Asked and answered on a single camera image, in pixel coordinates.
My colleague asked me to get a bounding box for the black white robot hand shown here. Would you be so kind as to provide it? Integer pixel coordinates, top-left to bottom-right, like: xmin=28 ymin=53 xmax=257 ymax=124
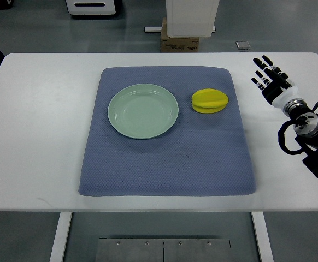
xmin=251 ymin=55 xmax=301 ymax=111

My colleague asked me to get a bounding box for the yellow starfruit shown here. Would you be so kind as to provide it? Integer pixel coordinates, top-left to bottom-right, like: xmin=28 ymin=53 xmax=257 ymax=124
xmin=191 ymin=88 xmax=229 ymax=114

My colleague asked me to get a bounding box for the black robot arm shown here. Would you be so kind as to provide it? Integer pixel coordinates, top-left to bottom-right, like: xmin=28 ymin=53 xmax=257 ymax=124
xmin=278 ymin=102 xmax=318 ymax=178

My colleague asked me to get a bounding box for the small grey floor plate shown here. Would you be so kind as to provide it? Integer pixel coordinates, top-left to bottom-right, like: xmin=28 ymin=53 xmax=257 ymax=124
xmin=235 ymin=41 xmax=251 ymax=50

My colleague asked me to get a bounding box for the light green plate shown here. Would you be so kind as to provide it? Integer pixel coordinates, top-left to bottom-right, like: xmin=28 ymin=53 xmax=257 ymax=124
xmin=108 ymin=84 xmax=179 ymax=139

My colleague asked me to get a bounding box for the blue textured mat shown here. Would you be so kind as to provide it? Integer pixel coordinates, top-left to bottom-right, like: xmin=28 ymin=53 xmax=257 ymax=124
xmin=79 ymin=66 xmax=256 ymax=197

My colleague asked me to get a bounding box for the brown cardboard box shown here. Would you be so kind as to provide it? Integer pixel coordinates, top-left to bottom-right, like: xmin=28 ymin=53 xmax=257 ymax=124
xmin=160 ymin=17 xmax=199 ymax=53

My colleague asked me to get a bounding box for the white stand foot bar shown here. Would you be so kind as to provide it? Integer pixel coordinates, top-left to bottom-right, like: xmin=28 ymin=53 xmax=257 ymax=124
xmin=144 ymin=26 xmax=207 ymax=38

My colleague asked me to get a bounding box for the white table leg right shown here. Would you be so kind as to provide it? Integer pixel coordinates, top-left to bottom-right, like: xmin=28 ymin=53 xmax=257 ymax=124
xmin=251 ymin=212 xmax=274 ymax=262

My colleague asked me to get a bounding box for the white table leg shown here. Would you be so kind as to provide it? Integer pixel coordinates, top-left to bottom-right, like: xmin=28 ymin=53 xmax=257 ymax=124
xmin=251 ymin=212 xmax=274 ymax=262
xmin=49 ymin=212 xmax=73 ymax=262

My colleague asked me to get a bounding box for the white machine with slot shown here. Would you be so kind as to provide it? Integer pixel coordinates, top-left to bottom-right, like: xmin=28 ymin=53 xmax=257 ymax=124
xmin=66 ymin=0 xmax=116 ymax=15

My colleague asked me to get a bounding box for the white table leg left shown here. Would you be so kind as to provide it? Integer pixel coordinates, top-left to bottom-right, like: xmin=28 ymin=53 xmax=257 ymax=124
xmin=49 ymin=212 xmax=73 ymax=262

